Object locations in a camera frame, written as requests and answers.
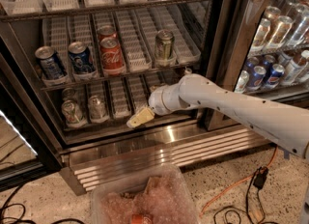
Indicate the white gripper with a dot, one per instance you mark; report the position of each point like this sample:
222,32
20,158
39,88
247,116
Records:
156,100

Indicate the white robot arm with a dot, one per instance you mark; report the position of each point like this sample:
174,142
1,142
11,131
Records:
285,125

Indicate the brown gold can lower shelf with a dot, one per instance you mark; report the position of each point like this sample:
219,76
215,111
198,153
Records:
156,86

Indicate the steel fridge base grille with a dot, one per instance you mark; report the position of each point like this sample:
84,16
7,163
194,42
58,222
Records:
88,166

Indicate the front red Coca-Cola can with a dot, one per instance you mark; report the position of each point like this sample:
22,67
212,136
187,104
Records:
111,55

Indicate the red coca-cola can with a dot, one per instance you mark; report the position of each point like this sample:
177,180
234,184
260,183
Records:
111,55
106,31

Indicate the green gold can middle shelf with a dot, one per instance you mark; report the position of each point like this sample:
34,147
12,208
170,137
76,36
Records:
164,43

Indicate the front silver 7up can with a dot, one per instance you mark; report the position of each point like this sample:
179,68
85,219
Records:
72,112

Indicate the rear silver can left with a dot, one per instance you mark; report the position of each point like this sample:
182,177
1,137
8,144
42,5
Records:
69,94

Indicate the blue pepsi can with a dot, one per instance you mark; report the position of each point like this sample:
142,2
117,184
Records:
50,63
80,57

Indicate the rear red Coca-Cola can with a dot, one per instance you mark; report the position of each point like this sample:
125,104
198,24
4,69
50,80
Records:
106,31

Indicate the left blue Pepsi can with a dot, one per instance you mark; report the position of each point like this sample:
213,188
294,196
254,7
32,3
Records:
50,63

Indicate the red can in bin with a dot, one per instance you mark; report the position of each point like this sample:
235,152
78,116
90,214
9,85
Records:
141,219

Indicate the pepsi can behind door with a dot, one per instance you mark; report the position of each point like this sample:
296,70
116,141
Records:
274,73
255,79

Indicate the glass fridge door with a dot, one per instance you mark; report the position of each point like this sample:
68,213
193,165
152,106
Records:
231,31

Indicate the brown bottle white label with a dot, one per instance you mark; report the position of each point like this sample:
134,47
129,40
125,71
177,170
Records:
187,71

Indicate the clear plastic bin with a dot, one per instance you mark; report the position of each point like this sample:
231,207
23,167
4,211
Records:
159,193

